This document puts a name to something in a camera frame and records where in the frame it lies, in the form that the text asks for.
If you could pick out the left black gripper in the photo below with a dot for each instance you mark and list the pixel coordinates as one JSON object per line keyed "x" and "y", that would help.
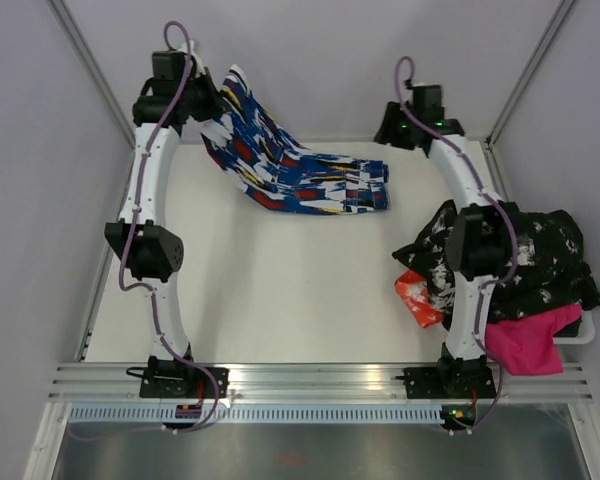
{"x": 218, "y": 106}

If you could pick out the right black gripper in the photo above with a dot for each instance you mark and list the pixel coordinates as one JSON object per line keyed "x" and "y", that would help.
{"x": 385, "y": 133}

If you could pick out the blue white red patterned trousers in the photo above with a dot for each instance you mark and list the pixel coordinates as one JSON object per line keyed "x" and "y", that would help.
{"x": 280, "y": 174}

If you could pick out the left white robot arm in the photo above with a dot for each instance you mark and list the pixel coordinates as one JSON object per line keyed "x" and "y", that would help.
{"x": 150, "y": 254}

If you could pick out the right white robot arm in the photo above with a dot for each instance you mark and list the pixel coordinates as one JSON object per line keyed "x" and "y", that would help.
{"x": 481, "y": 249}

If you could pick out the black white patterned trousers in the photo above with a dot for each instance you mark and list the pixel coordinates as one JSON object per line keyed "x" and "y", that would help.
{"x": 551, "y": 269}

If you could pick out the orange white garment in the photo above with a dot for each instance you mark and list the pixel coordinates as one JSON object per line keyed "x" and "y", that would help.
{"x": 413, "y": 292}

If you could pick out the pink garment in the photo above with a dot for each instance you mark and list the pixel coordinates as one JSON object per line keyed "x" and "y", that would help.
{"x": 525, "y": 346}

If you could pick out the white tray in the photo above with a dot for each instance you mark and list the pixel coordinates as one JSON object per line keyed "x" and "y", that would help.
{"x": 585, "y": 335}

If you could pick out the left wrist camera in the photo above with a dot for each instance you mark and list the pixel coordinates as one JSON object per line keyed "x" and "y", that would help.
{"x": 190, "y": 47}

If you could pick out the right aluminium frame post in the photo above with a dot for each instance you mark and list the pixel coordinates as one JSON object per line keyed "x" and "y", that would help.
{"x": 532, "y": 66}

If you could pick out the aluminium frame post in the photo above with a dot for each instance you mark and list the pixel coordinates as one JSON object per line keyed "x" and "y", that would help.
{"x": 77, "y": 41}
{"x": 532, "y": 66}

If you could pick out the left aluminium frame post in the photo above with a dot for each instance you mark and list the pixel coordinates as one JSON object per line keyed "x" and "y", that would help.
{"x": 77, "y": 41}

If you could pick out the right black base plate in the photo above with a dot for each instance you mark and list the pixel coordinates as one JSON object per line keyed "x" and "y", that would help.
{"x": 427, "y": 383}

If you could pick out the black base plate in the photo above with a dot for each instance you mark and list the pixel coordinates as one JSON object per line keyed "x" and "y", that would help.
{"x": 172, "y": 384}
{"x": 427, "y": 383}

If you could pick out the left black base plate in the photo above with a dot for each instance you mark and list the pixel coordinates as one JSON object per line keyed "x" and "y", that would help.
{"x": 172, "y": 384}

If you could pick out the aluminium mounting rail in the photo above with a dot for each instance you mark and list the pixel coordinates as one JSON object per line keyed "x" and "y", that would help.
{"x": 382, "y": 383}

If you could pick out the slotted cable duct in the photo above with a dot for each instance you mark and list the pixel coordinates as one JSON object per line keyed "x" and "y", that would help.
{"x": 260, "y": 413}

